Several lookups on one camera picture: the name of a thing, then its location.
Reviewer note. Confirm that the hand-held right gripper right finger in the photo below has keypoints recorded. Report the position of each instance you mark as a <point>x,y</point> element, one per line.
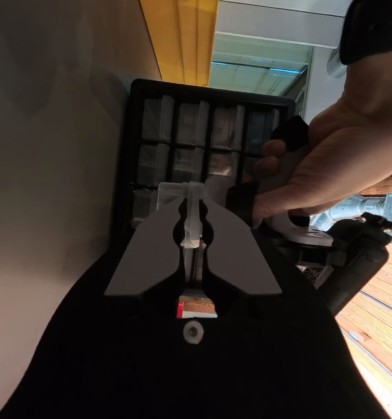
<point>243,262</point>

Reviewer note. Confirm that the clear plastic drawer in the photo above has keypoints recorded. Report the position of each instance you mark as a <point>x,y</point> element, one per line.
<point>191,209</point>

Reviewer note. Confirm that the person's left forearm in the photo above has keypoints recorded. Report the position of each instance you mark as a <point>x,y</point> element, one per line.
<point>373,59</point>

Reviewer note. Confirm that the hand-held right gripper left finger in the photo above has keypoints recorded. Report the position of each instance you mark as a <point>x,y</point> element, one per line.
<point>143,262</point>

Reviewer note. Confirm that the red plastic bin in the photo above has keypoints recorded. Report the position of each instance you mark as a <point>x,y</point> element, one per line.
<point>179,311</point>

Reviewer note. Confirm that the black drawer cabinet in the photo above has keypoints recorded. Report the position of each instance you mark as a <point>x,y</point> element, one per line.
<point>121,196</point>

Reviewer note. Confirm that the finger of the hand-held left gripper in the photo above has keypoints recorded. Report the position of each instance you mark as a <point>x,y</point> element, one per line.
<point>217,190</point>

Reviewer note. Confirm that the glass partition wall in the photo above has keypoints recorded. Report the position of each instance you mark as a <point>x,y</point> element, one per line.
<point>261,65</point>

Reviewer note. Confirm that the yellow plastic bin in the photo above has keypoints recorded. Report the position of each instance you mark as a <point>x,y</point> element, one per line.
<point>183,33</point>

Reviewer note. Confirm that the person's left hand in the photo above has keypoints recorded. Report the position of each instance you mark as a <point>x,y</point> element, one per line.
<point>340,150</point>

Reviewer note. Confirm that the metal air duct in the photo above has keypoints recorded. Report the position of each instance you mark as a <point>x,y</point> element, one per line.
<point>366,209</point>

